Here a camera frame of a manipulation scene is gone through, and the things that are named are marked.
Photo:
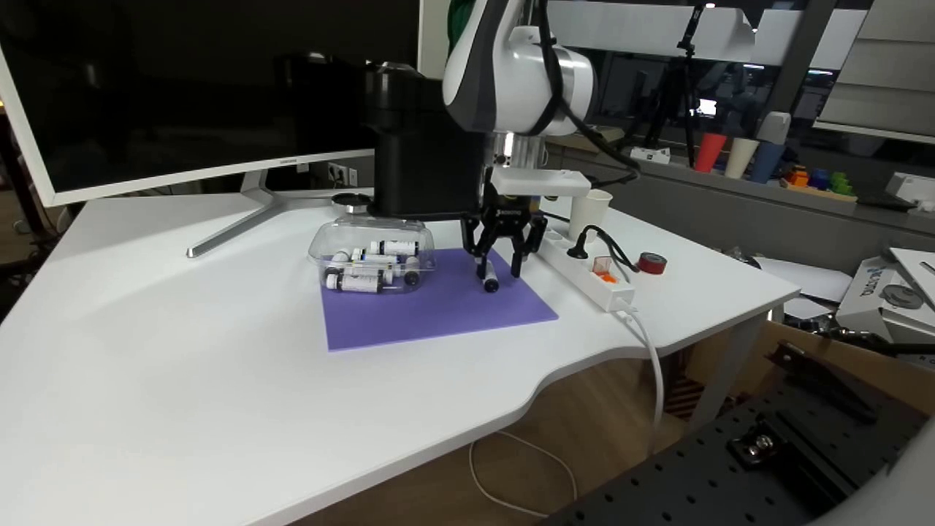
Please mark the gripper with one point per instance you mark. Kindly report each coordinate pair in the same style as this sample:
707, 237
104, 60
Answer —
511, 208

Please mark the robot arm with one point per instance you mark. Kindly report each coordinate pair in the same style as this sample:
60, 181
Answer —
526, 80

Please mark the white vial with black cap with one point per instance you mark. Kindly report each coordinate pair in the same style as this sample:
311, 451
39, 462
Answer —
358, 283
398, 248
376, 258
412, 272
490, 279

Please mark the transparent plastic bowl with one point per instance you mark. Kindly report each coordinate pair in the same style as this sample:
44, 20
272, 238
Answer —
329, 245

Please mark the white paper cup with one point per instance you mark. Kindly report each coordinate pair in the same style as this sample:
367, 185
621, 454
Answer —
588, 212

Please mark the white power strip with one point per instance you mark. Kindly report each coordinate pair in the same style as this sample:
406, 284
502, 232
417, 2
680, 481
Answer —
584, 274

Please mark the purple mat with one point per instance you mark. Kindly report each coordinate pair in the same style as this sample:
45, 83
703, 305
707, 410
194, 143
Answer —
431, 314

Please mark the black coffee machine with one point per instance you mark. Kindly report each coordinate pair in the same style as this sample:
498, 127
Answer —
427, 161

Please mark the red tape roll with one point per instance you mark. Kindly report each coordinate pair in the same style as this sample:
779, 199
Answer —
651, 264

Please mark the small white box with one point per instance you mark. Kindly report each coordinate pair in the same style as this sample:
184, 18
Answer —
650, 155

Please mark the red cup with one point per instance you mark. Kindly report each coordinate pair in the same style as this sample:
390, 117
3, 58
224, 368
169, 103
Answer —
709, 152

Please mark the blue cup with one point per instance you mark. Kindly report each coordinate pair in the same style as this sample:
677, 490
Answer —
765, 162

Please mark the sheet of white paper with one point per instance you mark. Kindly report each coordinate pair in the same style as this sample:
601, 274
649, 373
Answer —
807, 281

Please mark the board with coloured blocks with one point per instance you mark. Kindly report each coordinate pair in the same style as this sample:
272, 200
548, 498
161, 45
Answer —
818, 183

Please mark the white curved monitor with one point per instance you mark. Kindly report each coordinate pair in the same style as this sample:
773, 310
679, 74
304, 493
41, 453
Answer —
182, 88

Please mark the stack of white boxes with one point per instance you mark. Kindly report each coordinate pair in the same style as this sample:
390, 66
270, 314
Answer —
876, 292

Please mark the window blind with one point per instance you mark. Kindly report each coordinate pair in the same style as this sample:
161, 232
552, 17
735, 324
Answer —
887, 66

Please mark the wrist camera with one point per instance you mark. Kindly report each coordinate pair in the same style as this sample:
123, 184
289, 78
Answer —
540, 183

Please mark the wall socket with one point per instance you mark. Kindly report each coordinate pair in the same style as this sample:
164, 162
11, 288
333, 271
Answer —
337, 174

